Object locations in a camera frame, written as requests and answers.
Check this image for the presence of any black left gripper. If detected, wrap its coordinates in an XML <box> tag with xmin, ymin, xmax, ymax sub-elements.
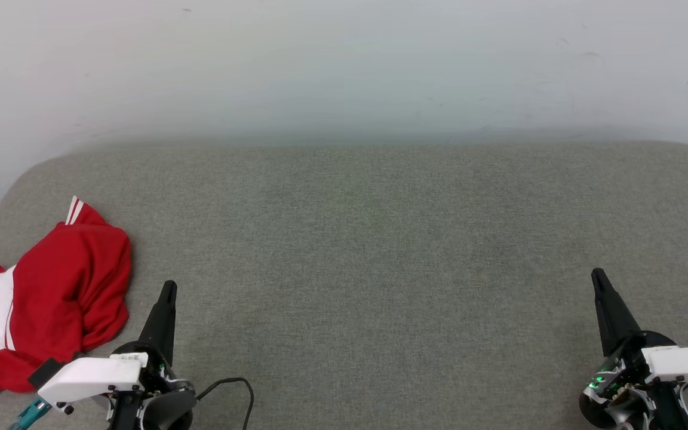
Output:
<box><xmin>108</xmin><ymin>281</ymin><xmax>194</xmax><ymax>430</ymax></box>

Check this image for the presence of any red and white shirt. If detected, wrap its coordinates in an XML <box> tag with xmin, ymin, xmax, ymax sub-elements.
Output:
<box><xmin>0</xmin><ymin>196</ymin><xmax>133</xmax><ymax>408</ymax></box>

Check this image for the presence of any thin black cable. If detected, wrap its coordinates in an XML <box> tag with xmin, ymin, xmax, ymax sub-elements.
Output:
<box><xmin>195</xmin><ymin>377</ymin><xmax>255</xmax><ymax>430</ymax></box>

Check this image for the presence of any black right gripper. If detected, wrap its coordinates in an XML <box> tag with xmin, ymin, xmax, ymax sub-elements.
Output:
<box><xmin>579</xmin><ymin>268</ymin><xmax>688</xmax><ymax>430</ymax></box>

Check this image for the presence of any teal cable connector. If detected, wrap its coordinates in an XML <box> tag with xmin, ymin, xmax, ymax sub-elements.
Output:
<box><xmin>8</xmin><ymin>397</ymin><xmax>52</xmax><ymax>430</ymax></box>

